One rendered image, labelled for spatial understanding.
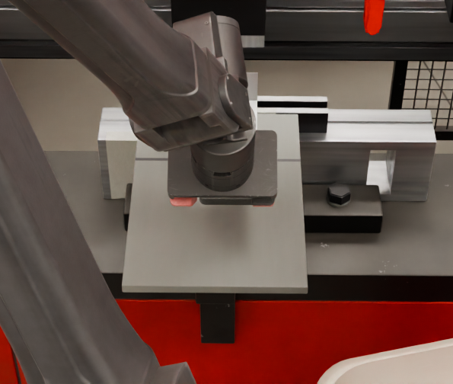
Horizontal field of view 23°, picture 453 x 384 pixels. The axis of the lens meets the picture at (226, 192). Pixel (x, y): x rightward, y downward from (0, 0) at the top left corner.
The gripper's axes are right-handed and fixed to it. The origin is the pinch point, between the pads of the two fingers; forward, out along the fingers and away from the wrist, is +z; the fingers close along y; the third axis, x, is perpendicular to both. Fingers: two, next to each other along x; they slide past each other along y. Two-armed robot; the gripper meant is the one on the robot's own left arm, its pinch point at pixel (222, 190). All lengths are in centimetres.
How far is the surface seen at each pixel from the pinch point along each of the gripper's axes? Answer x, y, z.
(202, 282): 9.8, 1.8, -1.7
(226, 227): 3.3, -0.4, 2.0
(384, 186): -7.1, -19.4, 20.8
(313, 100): -14.7, -10.3, 12.2
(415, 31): -31.2, -25.5, 28.7
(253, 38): -18.5, -3.2, 3.8
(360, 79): -81, -35, 165
